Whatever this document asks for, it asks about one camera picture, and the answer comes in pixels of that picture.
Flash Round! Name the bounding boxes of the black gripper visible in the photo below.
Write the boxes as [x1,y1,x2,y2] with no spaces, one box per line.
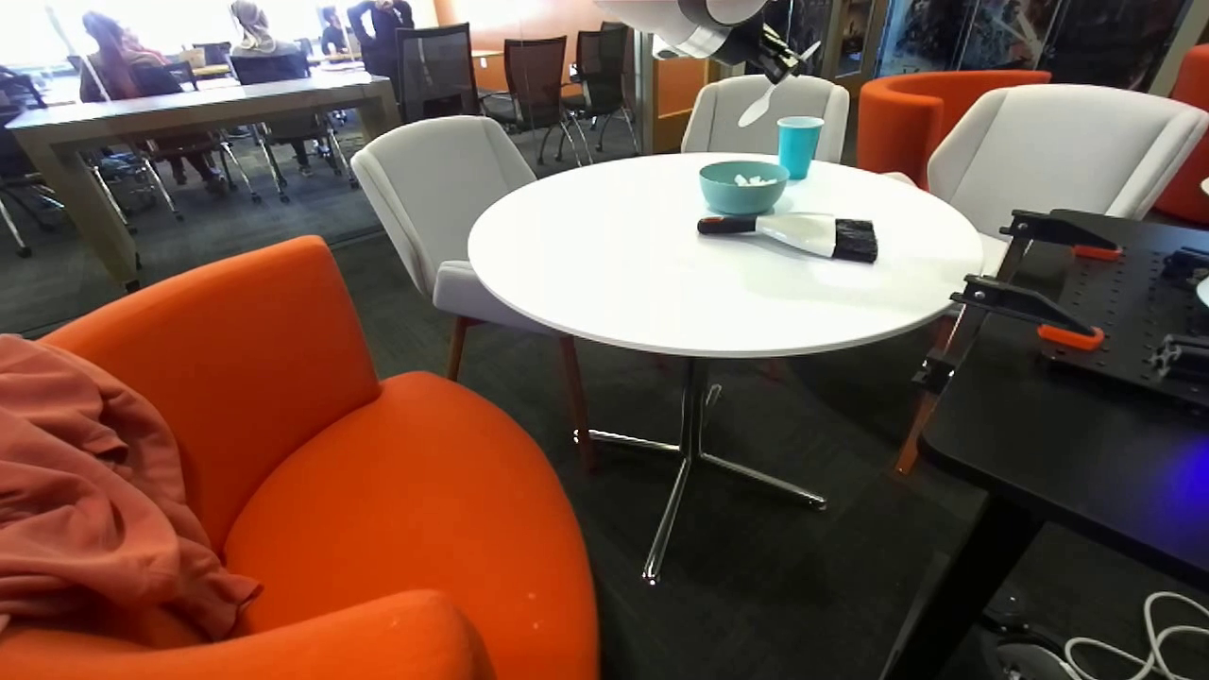
[744,23,799,78]

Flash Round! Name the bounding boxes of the white plastic spoon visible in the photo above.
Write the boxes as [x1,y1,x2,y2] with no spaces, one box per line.
[738,83,781,128]

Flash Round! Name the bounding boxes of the blue plastic cup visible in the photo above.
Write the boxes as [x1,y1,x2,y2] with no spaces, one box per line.
[780,115,825,180]

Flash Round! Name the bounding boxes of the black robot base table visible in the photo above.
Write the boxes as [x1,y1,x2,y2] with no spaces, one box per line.
[882,207,1209,680]

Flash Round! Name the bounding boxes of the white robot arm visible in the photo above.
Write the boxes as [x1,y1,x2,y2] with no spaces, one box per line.
[593,0,802,83]

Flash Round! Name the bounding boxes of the teal bowl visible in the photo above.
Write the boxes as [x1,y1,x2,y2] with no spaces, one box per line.
[698,157,787,214]

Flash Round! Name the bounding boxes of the grey chair at right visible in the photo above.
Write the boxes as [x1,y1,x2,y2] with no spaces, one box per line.
[679,75,849,162]

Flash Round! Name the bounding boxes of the orange armchair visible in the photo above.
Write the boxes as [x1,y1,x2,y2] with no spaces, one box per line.
[0,239,601,680]
[853,66,1047,183]

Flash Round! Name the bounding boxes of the white brush black bristles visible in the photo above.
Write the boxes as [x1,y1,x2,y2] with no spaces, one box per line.
[698,211,882,263]

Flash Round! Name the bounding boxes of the white chair at left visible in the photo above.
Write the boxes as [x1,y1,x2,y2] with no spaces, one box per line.
[925,83,1209,270]

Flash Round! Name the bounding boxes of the round white table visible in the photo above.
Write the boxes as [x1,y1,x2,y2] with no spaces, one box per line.
[466,148,986,589]

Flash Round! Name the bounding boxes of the grey chair behind table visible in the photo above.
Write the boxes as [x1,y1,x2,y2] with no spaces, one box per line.
[346,114,597,446]

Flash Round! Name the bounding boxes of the orange black clamp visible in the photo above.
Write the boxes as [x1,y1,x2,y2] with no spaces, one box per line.
[1005,211,1123,263]
[896,274,1102,473]

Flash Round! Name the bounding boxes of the seated person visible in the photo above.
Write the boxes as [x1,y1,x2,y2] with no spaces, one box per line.
[81,12,183,101]

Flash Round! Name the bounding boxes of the long wooden table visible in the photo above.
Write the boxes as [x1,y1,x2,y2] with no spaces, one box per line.
[9,66,396,289]

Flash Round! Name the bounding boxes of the salmon cloth on armchair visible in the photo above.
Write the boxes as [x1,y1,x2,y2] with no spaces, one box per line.
[0,336,258,639]

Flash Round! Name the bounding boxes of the white cables on floor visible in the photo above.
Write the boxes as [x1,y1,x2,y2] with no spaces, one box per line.
[995,585,1209,680]

